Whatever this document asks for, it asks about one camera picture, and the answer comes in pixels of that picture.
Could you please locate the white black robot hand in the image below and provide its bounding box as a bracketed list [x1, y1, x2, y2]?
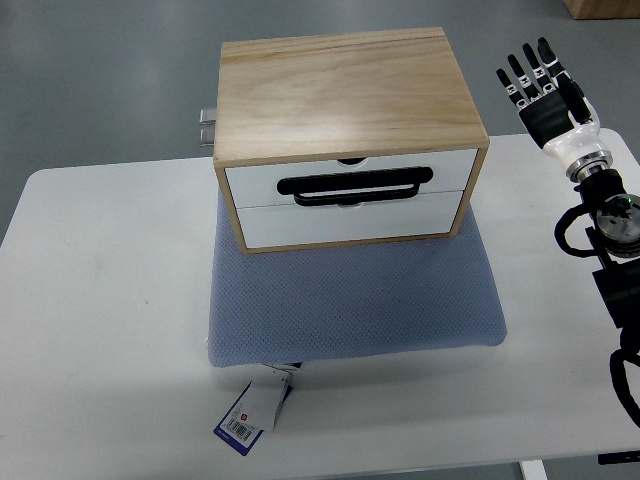
[496, 37, 613, 175]

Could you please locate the black drawer handle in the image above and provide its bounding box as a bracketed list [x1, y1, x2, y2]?
[276, 167, 434, 207]

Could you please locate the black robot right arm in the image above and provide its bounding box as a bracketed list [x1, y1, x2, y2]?
[496, 38, 639, 422]

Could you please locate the wooden drawer cabinet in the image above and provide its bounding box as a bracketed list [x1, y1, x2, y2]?
[213, 27, 489, 253]

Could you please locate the cardboard box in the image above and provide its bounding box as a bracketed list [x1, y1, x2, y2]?
[563, 0, 640, 20]

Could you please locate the blue mesh cushion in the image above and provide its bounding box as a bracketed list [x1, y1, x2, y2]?
[208, 206, 507, 367]

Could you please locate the black table control panel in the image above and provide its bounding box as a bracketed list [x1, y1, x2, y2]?
[597, 450, 640, 465]

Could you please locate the white blue product tag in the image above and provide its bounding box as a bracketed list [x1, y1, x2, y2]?
[213, 363, 302, 456]

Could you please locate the grey table bracket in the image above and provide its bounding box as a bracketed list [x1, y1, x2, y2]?
[199, 107, 217, 147]

